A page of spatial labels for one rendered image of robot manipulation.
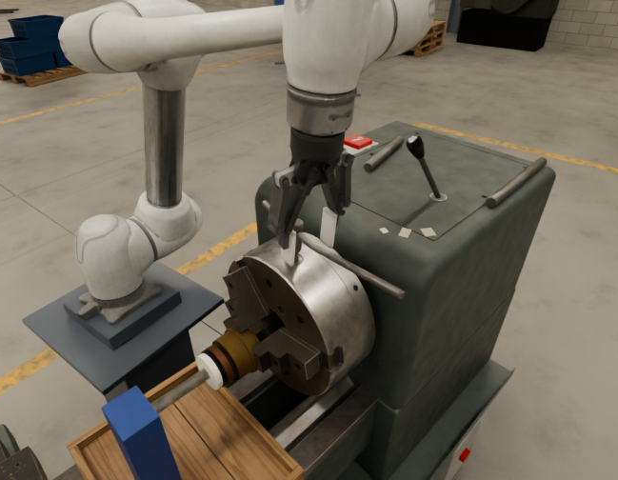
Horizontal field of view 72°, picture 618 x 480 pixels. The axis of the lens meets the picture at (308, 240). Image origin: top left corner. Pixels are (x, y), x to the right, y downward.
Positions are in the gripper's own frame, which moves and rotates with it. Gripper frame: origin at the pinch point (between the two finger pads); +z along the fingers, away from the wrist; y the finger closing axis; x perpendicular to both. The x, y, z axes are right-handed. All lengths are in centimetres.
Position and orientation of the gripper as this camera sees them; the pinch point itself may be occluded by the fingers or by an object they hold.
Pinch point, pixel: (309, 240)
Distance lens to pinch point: 70.9
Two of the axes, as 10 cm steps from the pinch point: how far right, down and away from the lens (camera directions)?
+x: -6.1, -5.3, 5.9
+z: -0.7, 7.7, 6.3
